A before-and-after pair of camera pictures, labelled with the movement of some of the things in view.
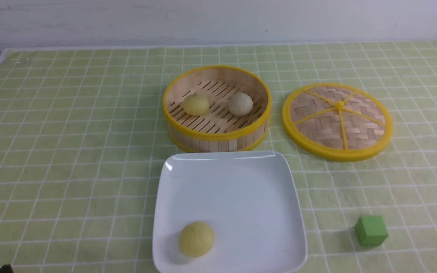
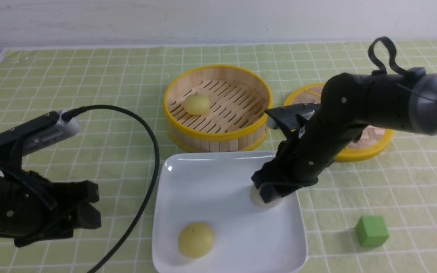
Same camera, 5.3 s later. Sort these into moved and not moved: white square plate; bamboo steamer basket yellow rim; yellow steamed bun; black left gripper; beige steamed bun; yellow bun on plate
Moved: black left gripper; beige steamed bun
Not moved: yellow steamed bun; white square plate; bamboo steamer basket yellow rim; yellow bun on plate
